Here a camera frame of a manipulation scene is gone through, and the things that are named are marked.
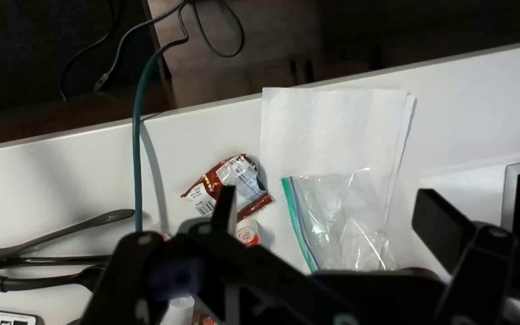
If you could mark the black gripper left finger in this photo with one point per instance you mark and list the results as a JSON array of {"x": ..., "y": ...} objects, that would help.
[{"x": 153, "y": 264}]

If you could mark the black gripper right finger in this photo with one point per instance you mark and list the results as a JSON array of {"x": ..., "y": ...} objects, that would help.
[{"x": 474, "y": 264}]

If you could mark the black plastic spoon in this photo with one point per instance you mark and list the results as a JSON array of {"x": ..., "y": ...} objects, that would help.
[{"x": 62, "y": 232}]

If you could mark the small white creamer cup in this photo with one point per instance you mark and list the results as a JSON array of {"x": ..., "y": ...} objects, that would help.
[{"x": 250, "y": 234}]

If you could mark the clear zip bag teal seal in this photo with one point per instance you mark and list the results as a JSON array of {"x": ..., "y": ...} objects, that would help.
[{"x": 344, "y": 223}]

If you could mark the white printed box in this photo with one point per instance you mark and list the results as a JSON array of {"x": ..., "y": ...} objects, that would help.
[{"x": 1, "y": 317}]

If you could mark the clear zip plastic bag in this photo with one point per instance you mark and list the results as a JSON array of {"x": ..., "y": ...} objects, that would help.
[{"x": 333, "y": 133}]

